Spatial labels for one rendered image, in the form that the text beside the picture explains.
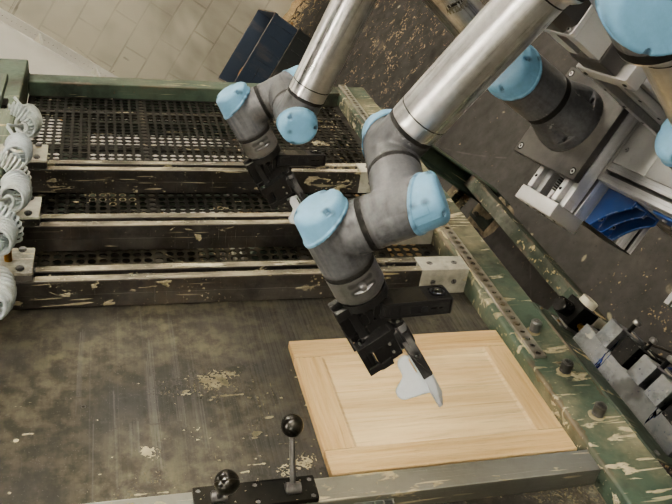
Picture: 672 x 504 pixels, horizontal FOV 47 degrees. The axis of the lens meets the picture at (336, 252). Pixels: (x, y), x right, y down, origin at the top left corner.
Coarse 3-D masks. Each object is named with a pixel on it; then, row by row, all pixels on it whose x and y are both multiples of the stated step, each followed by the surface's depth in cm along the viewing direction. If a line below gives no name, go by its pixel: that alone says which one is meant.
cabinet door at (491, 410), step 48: (432, 336) 172; (480, 336) 174; (336, 384) 154; (384, 384) 156; (480, 384) 160; (528, 384) 162; (336, 432) 142; (384, 432) 144; (432, 432) 146; (480, 432) 148; (528, 432) 149
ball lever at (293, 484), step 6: (288, 414) 125; (294, 414) 125; (282, 420) 124; (288, 420) 124; (294, 420) 124; (300, 420) 124; (282, 426) 124; (288, 426) 123; (294, 426) 123; (300, 426) 124; (288, 432) 123; (294, 432) 123; (300, 432) 124; (294, 438) 125; (294, 444) 125; (294, 450) 125; (294, 456) 125; (294, 462) 125; (294, 468) 125; (294, 474) 125; (294, 480) 125; (288, 486) 124; (294, 486) 125; (300, 486) 125; (288, 492) 124; (294, 492) 124; (300, 492) 125
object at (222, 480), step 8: (224, 472) 112; (232, 472) 113; (216, 480) 112; (224, 480) 111; (232, 480) 112; (216, 488) 112; (224, 488) 111; (232, 488) 112; (216, 496) 121; (224, 496) 121
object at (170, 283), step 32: (0, 256) 160; (32, 256) 162; (448, 256) 192; (32, 288) 161; (64, 288) 163; (96, 288) 165; (128, 288) 167; (160, 288) 169; (192, 288) 171; (224, 288) 173; (256, 288) 176; (288, 288) 178; (320, 288) 180; (448, 288) 190
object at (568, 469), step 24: (528, 456) 140; (552, 456) 141; (576, 456) 142; (336, 480) 129; (360, 480) 130; (384, 480) 131; (408, 480) 132; (432, 480) 132; (456, 480) 133; (480, 480) 134; (504, 480) 134; (528, 480) 136; (552, 480) 138; (576, 480) 140
